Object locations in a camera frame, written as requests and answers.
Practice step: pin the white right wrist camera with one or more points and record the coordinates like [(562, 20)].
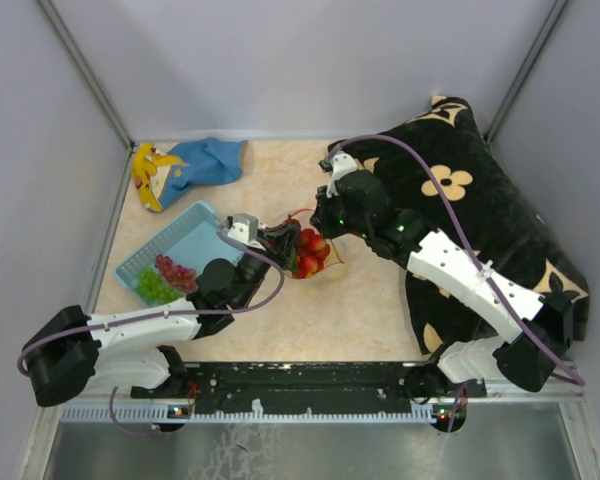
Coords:
[(342, 164)]

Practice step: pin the yellow pikachu plush toy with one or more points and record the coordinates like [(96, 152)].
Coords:
[(150, 170)]

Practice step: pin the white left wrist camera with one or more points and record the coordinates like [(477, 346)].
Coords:
[(243, 228)]

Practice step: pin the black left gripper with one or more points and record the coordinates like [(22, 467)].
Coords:
[(279, 240)]

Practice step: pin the black floral pillow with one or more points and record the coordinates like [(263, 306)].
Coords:
[(461, 172)]

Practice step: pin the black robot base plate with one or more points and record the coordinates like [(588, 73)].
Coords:
[(297, 388)]

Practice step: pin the red strawberry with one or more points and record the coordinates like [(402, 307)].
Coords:
[(320, 248), (309, 264), (305, 237)]

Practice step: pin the green grape bunch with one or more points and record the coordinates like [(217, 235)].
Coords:
[(154, 289)]

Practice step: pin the clear zip bag orange zipper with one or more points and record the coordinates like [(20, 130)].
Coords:
[(337, 249)]

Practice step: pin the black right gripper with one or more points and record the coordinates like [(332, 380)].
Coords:
[(320, 217)]

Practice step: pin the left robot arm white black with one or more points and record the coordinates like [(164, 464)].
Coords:
[(76, 354)]

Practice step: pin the light blue plastic basket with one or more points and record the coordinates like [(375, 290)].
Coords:
[(190, 240)]

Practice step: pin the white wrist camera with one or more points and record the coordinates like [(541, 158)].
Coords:
[(342, 164), (243, 228)]

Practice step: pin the purple grape bunch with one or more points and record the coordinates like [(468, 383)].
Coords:
[(177, 276)]

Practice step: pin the blue cloth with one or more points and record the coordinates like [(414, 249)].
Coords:
[(206, 162)]

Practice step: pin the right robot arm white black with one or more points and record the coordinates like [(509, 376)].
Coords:
[(531, 329)]

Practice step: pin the grey slotted cable duct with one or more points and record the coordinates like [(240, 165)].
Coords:
[(165, 413)]

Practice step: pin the yellow pear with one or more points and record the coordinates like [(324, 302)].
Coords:
[(335, 271)]

